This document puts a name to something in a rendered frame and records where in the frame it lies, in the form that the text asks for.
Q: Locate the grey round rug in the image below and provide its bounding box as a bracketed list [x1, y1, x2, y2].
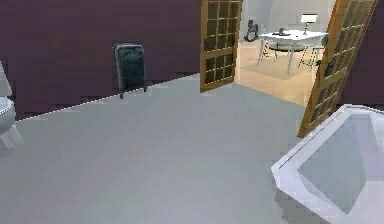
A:
[268, 41, 306, 53]

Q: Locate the dark green towel rack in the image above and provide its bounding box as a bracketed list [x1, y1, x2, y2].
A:
[114, 43, 148, 100]

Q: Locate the white toilet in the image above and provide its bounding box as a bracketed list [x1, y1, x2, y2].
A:
[0, 61, 25, 151]

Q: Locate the dark rocking horse toy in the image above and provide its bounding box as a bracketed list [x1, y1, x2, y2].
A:
[243, 19, 260, 43]

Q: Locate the white table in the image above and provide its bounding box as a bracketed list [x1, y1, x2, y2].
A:
[255, 29, 329, 76]

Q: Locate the white desk lamp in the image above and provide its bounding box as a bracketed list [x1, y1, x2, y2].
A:
[300, 13, 319, 36]

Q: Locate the white bathtub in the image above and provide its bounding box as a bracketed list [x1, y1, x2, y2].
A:
[270, 104, 384, 224]

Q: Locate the brown lattice room door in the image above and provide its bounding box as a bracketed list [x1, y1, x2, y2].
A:
[297, 0, 380, 139]
[199, 0, 244, 94]

